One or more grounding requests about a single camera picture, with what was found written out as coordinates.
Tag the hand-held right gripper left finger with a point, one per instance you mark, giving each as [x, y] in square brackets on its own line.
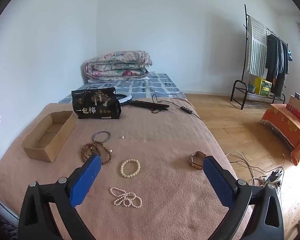
[86, 180]

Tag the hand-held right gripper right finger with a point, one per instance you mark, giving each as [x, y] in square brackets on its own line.
[216, 182]

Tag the thin metal bangle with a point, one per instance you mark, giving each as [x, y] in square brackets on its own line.
[101, 131]

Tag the cardboard box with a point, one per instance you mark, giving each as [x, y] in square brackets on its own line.
[37, 152]

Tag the black power adapter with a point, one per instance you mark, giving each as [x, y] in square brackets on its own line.
[275, 175]

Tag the black printed bag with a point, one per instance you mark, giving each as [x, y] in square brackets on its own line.
[95, 105]

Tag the orange cloth covered table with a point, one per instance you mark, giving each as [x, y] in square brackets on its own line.
[285, 125]

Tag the dark patterned cloth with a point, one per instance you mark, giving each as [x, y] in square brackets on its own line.
[1, 225]

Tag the black folded tripod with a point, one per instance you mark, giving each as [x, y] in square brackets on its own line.
[150, 105]

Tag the green pot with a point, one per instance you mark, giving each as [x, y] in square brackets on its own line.
[252, 87]

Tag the red flat box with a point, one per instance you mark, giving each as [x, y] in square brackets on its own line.
[293, 112]

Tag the black clothes rack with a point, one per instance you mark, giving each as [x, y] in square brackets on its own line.
[240, 80]

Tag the yellow box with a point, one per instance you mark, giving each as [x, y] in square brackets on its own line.
[262, 86]

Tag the cream flat box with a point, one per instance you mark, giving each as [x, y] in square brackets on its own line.
[298, 107]

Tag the folded floral quilt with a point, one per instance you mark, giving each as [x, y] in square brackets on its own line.
[117, 65]

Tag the striped towel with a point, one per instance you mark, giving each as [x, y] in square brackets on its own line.
[257, 50]

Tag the dark hanging clothes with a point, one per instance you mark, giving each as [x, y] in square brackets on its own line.
[272, 55]

